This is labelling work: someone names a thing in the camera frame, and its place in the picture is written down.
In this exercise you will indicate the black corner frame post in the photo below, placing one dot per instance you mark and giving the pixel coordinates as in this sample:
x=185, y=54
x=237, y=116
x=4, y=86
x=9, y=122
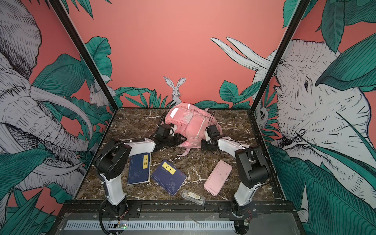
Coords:
x=64, y=18
x=296, y=18

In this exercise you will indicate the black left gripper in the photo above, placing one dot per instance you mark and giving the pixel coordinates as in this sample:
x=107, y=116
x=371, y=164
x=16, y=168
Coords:
x=178, y=140

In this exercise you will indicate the clear plastic eraser box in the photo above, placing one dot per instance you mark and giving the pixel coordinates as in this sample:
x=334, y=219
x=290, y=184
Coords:
x=193, y=197

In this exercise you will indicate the black left corner frame post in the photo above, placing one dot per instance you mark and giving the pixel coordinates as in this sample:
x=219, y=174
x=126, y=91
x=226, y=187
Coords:
x=64, y=18

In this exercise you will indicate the black right corner frame post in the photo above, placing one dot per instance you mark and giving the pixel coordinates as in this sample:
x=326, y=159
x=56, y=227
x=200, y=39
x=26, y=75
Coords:
x=296, y=18

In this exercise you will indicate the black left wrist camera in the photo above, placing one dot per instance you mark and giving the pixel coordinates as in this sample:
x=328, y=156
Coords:
x=164, y=131

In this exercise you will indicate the pink student backpack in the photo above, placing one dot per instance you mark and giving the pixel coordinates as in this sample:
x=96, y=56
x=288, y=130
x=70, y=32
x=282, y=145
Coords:
x=191, y=122

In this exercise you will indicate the pink pencil case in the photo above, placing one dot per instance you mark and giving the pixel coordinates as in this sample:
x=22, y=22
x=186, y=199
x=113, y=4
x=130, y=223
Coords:
x=217, y=178

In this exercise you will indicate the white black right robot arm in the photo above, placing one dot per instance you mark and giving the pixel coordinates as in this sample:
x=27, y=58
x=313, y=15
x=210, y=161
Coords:
x=253, y=168

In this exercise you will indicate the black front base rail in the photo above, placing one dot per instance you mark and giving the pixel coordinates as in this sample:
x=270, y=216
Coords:
x=137, y=208

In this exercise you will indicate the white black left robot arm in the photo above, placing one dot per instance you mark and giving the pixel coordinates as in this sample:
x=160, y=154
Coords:
x=112, y=159

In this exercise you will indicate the dark blue book yellow label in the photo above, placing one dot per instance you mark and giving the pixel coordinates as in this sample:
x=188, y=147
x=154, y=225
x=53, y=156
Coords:
x=169, y=177

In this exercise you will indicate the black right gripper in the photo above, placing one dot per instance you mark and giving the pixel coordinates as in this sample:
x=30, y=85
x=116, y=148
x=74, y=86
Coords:
x=204, y=146

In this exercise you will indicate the white perforated vent strip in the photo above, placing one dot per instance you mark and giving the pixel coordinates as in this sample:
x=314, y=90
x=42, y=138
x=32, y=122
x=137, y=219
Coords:
x=135, y=225

